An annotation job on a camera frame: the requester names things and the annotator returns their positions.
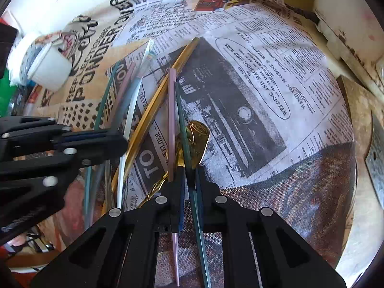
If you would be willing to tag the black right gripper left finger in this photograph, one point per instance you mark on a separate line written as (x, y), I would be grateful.
(119, 250)

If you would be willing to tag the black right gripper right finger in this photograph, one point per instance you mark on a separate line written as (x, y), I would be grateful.
(259, 248)

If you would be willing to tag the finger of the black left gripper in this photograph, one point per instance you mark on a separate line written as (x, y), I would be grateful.
(31, 145)

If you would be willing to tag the dark green chopstick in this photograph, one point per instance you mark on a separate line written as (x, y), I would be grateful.
(190, 174)

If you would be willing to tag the white chopstick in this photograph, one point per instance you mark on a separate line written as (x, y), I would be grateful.
(130, 100)

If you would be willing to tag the white ribbed cup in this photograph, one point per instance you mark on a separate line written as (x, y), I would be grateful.
(50, 68)

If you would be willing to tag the gold chopstick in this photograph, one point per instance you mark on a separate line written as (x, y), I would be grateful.
(150, 113)

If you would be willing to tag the gold spoon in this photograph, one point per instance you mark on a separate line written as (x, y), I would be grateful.
(198, 135)

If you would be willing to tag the newspaper print tablecloth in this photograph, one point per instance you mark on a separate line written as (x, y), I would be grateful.
(280, 133)

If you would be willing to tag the wooden board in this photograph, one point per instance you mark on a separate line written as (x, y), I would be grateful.
(366, 113)

